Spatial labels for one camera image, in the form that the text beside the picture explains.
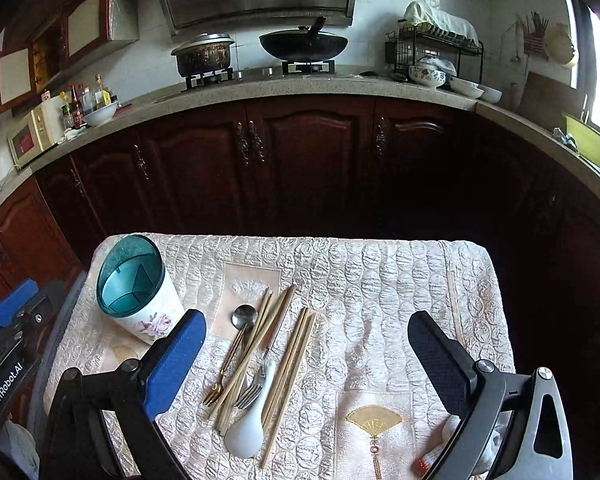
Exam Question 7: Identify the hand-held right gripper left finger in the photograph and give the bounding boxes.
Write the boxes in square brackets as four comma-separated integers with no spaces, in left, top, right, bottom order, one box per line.
[39,309,208,480]

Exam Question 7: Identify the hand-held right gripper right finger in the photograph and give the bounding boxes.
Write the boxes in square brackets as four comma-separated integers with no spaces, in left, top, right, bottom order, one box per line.
[407,310,573,480]

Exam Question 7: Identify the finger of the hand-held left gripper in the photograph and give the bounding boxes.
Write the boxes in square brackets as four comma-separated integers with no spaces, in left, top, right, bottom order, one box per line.
[0,279,66,331]

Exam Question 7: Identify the floral teal utensil holder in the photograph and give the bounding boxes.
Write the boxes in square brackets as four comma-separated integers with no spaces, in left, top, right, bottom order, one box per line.
[96,234,186,346]

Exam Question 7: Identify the gold fork brown handle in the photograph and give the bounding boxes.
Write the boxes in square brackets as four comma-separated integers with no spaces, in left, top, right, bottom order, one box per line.
[202,330,246,407]

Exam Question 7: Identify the silver fork brown handle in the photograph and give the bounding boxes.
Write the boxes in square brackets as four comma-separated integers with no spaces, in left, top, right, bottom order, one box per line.
[234,332,281,409]

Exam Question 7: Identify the metal spoon brown handle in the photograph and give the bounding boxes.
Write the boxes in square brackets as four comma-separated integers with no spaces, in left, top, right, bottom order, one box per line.
[231,305,259,356]

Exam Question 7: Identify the white ceramic spoon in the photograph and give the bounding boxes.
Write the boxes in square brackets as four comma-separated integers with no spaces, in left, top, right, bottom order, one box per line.
[224,360,277,459]

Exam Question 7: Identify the pile of wooden chopsticks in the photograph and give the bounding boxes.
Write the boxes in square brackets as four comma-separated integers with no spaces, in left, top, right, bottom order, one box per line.
[207,284,317,470]

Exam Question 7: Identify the pale crumpled cloth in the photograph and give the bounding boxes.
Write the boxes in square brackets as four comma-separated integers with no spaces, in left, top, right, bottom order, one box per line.
[0,420,41,478]

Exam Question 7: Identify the quilted cream tablecloth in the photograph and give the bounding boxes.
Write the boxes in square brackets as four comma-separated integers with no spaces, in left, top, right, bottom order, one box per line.
[42,232,518,480]

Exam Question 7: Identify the red white packet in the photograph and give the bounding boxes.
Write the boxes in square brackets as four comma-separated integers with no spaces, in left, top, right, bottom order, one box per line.
[414,447,448,473]

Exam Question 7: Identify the white crumpled bag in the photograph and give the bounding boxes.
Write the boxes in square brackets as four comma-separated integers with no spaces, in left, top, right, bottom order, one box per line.
[441,412,512,473]

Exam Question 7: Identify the yellow countertop appliance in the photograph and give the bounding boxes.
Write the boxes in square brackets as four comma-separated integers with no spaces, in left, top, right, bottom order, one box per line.
[7,102,63,168]

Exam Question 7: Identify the red sauce bottle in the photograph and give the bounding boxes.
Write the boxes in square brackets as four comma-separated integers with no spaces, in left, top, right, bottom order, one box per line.
[69,85,84,128]

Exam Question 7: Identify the large white bowl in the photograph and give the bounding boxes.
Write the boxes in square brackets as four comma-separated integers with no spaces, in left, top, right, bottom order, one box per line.
[82,100,120,127]

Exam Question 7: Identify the dark wooden base cabinets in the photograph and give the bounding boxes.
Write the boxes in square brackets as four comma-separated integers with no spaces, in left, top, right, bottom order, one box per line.
[0,95,600,480]

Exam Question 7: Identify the green plastic basin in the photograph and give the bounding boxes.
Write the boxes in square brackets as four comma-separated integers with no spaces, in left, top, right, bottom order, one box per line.
[562,112,600,173]

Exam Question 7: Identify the wooden cutting board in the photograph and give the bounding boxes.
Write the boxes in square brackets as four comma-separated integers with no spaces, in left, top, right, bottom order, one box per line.
[517,71,586,133]

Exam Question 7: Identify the floral ceramic bowl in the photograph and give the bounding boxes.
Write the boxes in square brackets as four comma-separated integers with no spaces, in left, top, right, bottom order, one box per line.
[408,64,448,89]

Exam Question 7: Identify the stone kitchen countertop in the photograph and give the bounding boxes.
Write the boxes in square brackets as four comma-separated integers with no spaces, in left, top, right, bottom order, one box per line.
[0,67,600,231]

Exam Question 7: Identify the gas stove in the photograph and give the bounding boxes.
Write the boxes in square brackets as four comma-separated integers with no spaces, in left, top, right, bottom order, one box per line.
[181,60,337,92]

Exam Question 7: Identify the blackened pot with lid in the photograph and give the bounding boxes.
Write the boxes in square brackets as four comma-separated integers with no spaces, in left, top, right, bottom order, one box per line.
[170,32,236,78]

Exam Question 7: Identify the black wok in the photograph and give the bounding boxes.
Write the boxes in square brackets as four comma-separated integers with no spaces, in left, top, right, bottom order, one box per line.
[258,27,349,62]

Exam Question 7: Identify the white cloth cover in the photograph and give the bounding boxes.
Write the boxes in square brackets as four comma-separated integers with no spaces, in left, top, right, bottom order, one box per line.
[404,1,481,46]

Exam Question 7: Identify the bamboo strainer ladle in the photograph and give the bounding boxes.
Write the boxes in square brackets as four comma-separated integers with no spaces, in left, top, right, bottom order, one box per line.
[545,22,579,68]

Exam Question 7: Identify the wooden wall cabinet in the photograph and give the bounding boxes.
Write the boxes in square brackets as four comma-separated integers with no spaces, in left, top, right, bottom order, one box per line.
[0,0,141,116]

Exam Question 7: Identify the black wire dish rack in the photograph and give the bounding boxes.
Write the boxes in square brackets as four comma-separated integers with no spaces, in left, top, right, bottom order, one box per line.
[385,19,485,86]

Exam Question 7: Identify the wall chopstick basket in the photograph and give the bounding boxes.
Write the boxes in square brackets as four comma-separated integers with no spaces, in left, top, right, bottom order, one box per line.
[517,10,551,57]

